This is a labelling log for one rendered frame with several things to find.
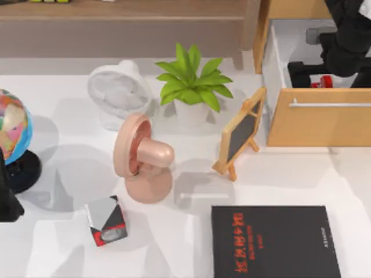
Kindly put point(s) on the green plant in white pot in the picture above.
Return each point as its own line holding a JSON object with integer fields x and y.
{"x": 189, "y": 84}

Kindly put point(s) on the yellow-green item on shelf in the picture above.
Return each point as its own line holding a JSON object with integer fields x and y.
{"x": 49, "y": 0}

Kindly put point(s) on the white desk fan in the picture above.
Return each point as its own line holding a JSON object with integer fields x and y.
{"x": 116, "y": 89}

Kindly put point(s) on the pink desk fan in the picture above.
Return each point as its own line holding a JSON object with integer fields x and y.
{"x": 150, "y": 179}

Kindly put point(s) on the pale wooden drawer front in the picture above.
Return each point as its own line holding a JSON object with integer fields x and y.
{"x": 319, "y": 127}

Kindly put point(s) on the wooden framed small blackboard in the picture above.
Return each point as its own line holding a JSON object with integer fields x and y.
{"x": 240, "y": 136}

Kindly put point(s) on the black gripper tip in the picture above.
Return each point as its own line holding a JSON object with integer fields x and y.
{"x": 7, "y": 199}

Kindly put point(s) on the wooden open shelf unit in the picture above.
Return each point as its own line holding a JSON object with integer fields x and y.
{"x": 121, "y": 26}

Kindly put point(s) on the black red grey box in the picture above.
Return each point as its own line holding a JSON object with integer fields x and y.
{"x": 111, "y": 228}

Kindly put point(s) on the wooden drawer cabinet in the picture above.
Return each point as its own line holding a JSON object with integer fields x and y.
{"x": 262, "y": 34}

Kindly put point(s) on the red can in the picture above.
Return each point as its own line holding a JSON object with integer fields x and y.
{"x": 325, "y": 82}

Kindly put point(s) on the colourful globe on black stand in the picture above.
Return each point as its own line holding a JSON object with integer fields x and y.
{"x": 13, "y": 124}

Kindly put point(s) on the white inside of drawer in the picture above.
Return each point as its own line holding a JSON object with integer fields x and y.
{"x": 279, "y": 58}

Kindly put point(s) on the black book with red lettering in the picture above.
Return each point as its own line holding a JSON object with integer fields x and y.
{"x": 269, "y": 246}

